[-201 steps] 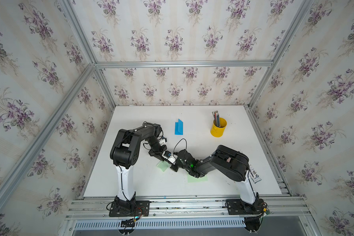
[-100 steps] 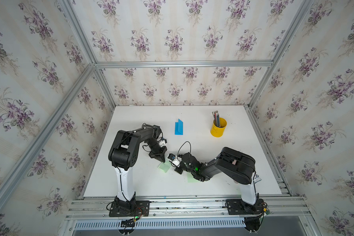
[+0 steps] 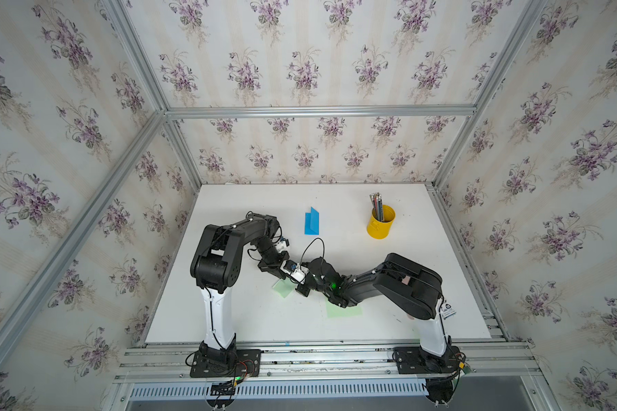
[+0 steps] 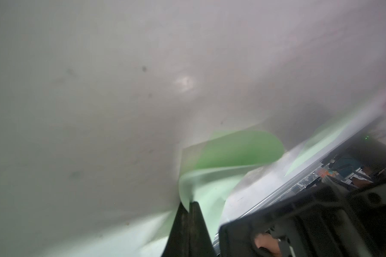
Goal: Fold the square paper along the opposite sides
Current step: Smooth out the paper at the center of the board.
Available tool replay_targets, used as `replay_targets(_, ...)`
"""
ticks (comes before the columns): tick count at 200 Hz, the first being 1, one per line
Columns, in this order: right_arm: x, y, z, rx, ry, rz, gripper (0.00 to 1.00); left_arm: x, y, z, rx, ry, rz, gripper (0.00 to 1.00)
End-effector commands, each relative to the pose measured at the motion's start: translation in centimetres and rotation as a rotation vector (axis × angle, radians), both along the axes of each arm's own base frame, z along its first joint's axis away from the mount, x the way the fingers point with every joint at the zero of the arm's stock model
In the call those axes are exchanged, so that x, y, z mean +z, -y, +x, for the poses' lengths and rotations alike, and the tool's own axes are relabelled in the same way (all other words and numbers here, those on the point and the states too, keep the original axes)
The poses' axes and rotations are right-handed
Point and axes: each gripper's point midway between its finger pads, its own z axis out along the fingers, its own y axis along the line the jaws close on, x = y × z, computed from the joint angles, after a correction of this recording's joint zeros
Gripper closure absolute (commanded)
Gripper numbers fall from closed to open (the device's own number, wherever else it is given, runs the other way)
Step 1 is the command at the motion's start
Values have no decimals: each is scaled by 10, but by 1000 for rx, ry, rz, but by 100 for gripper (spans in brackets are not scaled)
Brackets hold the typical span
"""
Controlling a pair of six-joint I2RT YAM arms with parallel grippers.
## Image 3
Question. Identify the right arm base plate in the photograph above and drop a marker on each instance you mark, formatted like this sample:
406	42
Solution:
427	359

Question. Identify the yellow metal pencil bucket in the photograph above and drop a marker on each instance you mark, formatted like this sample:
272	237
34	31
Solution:
380	229

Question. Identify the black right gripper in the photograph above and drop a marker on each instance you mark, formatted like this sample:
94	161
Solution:
300	289

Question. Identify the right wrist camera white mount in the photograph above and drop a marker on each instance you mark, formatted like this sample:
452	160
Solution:
294	271

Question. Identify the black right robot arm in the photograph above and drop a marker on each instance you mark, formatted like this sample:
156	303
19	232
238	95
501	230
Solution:
414	288

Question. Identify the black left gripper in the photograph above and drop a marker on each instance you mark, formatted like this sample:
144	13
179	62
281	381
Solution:
274	268

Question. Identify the blue square paper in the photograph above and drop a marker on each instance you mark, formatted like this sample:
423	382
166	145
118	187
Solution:
312	222

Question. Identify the aluminium rail frame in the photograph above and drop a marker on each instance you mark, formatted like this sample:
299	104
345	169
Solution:
496	373

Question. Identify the green paper sheet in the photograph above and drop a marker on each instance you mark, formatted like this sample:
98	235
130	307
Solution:
284	287
334	311

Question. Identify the pen package box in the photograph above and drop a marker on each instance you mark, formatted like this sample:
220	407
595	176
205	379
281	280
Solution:
446	310

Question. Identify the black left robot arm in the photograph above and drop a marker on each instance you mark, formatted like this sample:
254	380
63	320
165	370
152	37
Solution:
216	267

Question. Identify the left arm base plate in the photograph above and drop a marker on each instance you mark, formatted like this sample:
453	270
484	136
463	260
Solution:
220	363

